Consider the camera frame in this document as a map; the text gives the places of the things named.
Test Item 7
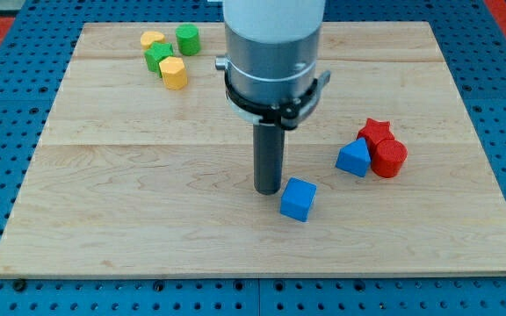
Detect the blue triangular prism block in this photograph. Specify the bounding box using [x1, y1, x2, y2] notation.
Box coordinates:
[335, 138, 371, 177]

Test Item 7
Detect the red star block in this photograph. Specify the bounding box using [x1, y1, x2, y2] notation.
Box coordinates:
[356, 118, 395, 157]

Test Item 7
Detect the yellow hexagon block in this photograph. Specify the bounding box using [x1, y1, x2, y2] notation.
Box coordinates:
[159, 56, 188, 90]

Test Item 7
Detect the blue cube block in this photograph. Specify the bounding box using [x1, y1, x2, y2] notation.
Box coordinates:
[280, 177, 317, 222]

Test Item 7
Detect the green star block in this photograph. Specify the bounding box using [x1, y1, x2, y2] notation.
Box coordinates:
[144, 42, 173, 77]

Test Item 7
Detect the light wooden board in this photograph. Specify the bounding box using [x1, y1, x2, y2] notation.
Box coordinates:
[0, 22, 506, 279]

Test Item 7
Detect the green cylinder block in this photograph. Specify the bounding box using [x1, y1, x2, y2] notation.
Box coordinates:
[176, 24, 201, 56]

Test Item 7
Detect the dark grey cylindrical pointer tool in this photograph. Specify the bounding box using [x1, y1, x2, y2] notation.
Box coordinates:
[253, 125, 285, 195]

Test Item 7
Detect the yellow heart block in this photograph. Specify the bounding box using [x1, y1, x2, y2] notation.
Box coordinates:
[140, 31, 165, 50]

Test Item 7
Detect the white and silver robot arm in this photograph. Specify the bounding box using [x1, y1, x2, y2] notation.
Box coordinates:
[215, 0, 330, 130]

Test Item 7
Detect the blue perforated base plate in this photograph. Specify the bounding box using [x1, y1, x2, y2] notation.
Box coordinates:
[0, 0, 506, 315]

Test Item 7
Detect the red cylinder block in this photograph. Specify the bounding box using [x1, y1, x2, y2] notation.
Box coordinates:
[371, 140, 408, 178]

